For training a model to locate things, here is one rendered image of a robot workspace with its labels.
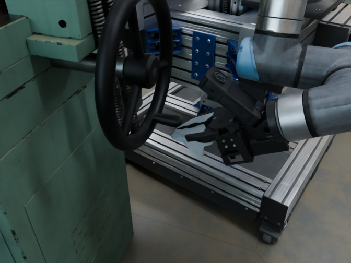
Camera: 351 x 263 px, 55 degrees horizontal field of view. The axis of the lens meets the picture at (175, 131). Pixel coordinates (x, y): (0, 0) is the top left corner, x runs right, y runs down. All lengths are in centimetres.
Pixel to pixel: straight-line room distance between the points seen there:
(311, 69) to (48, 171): 53
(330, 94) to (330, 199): 110
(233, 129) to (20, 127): 36
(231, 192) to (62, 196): 66
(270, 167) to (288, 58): 79
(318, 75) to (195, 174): 81
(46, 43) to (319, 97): 43
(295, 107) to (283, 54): 11
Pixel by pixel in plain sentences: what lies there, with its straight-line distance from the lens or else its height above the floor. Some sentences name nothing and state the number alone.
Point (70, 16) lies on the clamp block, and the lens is 58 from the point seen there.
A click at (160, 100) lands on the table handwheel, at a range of 70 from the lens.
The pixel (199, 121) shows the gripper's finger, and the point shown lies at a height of 72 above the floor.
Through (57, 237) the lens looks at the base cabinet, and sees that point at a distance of 83.
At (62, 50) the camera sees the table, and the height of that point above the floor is 86.
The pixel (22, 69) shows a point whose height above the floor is 83.
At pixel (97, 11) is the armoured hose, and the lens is 59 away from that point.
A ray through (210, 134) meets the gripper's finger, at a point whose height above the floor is 74.
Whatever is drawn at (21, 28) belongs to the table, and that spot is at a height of 89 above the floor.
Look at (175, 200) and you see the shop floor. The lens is 145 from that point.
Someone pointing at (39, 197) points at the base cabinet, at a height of 57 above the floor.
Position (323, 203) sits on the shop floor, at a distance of 156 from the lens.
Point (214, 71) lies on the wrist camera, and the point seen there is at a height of 83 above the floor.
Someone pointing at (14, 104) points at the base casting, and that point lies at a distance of 62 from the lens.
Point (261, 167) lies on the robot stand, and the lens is 133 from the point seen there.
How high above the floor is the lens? 107
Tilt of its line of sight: 36 degrees down
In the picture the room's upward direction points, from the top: straight up
